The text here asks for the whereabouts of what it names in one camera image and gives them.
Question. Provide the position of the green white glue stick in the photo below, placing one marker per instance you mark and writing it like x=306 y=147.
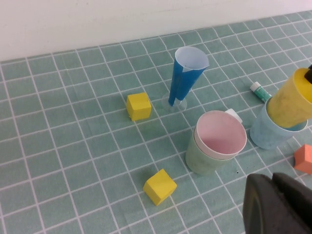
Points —
x=262 y=93

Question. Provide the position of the orange foam cube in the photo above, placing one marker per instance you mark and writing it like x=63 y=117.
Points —
x=304 y=161

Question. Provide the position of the yellow plastic cup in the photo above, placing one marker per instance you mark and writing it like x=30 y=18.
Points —
x=287 y=104

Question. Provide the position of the blue paper cone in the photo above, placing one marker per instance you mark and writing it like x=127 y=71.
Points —
x=181 y=83

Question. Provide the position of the pink plastic cup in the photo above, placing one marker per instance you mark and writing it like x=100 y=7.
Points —
x=219 y=136

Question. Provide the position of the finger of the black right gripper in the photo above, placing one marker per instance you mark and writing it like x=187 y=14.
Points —
x=309 y=76

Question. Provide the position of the white foam cube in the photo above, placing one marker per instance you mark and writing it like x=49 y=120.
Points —
x=234 y=114

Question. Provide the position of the light blue plastic cup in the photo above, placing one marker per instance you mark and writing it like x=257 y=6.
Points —
x=263 y=136

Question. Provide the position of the yellow foam cube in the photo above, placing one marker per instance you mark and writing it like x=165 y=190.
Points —
x=139 y=107
x=159 y=186

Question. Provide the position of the green checkered tablecloth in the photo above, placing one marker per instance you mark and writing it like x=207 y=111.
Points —
x=61 y=122

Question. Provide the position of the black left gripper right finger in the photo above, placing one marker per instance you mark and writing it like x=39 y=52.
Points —
x=299 y=202

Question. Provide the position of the clear plastic cone stand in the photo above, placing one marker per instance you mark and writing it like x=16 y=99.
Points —
x=181 y=105

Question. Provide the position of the green plastic cup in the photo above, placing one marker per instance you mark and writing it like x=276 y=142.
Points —
x=202 y=163

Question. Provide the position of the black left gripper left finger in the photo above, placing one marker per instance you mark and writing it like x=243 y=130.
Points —
x=263 y=209

